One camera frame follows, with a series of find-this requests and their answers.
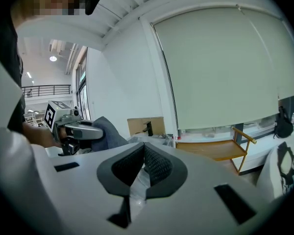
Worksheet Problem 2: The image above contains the black backpack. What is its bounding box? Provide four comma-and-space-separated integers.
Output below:
272, 105, 294, 140

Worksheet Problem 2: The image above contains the wooden shelf with yellow frame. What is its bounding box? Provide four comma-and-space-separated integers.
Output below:
175, 126, 257, 175

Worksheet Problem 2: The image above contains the person's left forearm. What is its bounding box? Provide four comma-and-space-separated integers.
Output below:
23, 120, 62, 148

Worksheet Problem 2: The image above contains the black balcony railing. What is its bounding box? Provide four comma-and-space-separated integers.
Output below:
21, 84, 72, 97

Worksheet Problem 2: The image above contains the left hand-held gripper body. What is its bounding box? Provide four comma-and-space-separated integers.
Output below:
44, 100, 105, 157

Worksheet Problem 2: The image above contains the brown cardboard box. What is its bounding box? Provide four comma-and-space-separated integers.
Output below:
126, 116, 166, 139

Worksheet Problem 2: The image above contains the clear plastic wrap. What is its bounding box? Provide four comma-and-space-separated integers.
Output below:
129, 166, 151, 207

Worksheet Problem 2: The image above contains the glass door with dark frame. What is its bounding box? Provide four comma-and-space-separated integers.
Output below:
75, 46, 91, 121

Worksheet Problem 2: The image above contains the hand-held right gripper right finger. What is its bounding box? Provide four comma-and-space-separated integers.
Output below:
143, 142, 188, 201

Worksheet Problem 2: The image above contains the grey-blue cloth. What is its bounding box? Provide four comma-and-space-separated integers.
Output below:
90, 116, 129, 153

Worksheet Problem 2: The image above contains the narrow white roller blind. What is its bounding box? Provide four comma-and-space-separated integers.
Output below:
239, 7, 294, 100

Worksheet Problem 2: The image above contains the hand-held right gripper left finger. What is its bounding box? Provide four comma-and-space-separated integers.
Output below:
97, 142, 146, 198

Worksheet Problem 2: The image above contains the black faucet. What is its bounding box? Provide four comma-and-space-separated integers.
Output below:
142, 121, 153, 137

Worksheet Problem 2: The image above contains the large white roller blind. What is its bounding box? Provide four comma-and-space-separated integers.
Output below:
152, 7, 280, 131

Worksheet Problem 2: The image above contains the black head-worn camera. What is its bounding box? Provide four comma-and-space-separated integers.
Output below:
85, 0, 104, 16

